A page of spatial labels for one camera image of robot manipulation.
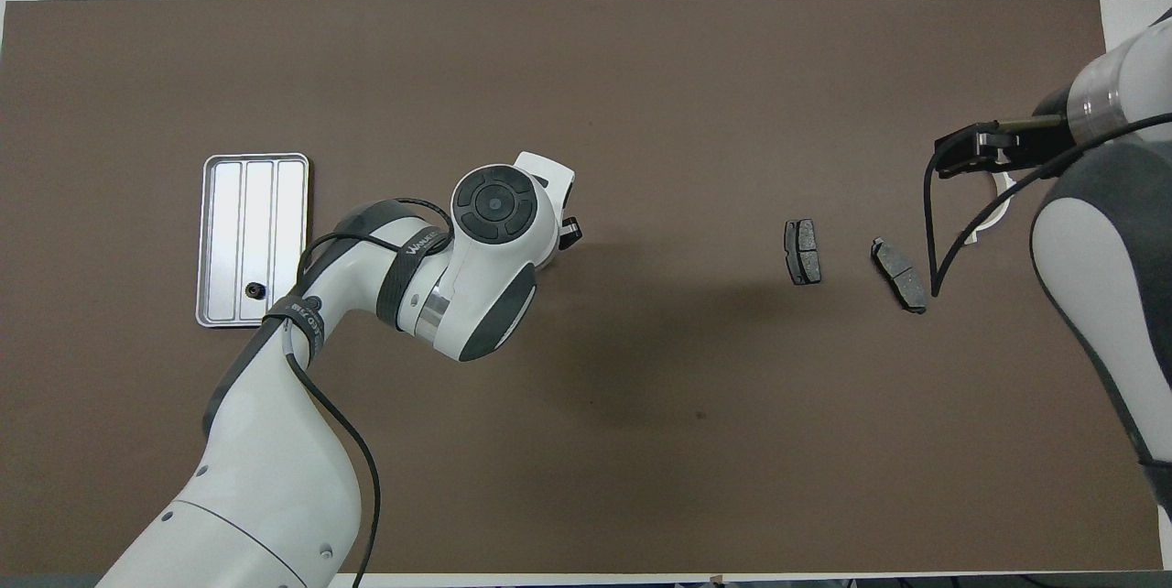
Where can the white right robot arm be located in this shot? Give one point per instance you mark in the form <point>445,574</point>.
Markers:
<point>1099,240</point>

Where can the long dark brake pad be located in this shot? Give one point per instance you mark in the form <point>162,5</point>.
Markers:
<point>899,274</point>

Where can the short dark brake pad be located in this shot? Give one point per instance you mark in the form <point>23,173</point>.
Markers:
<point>802,251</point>

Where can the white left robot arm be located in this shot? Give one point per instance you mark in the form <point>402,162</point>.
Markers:
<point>265,478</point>

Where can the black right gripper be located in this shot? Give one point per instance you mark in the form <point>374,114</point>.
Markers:
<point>1030,141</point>

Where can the small black bearing gear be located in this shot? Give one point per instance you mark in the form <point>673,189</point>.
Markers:
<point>255,290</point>

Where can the brown table mat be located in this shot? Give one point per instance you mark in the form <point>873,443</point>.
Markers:
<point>696,432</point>

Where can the silver metal tray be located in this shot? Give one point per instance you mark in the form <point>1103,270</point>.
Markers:
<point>240,222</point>

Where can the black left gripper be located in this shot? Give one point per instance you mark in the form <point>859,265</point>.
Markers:
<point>571,233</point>

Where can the white curved plastic bracket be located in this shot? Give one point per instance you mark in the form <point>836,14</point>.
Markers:
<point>1007,194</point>

